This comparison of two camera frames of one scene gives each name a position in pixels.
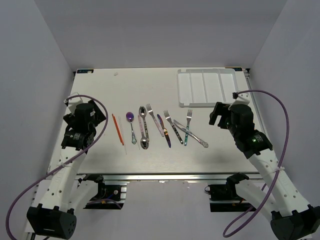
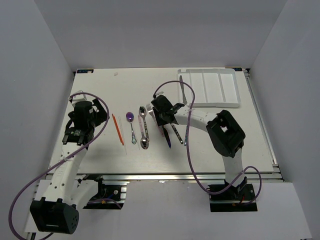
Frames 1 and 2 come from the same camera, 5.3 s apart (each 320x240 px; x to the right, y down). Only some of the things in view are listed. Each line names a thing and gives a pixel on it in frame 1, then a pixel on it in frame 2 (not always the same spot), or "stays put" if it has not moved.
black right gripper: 220,109 -> 159,121
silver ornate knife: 187,130 -> 181,79
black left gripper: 98,116 stays put
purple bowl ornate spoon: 130,116 stays put
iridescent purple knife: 165,130 stays put
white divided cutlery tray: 206,87 stays put
